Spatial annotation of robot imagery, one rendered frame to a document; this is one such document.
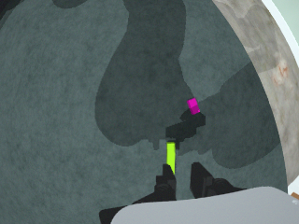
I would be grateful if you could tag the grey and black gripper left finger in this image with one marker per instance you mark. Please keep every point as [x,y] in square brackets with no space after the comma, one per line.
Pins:
[164,191]

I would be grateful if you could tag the lime green rod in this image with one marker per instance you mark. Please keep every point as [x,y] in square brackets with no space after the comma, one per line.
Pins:
[170,154]

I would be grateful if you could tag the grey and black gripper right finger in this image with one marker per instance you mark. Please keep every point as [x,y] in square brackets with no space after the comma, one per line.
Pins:
[202,185]

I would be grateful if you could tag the magenta rod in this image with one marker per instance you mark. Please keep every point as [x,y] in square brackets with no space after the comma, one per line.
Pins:
[193,106]

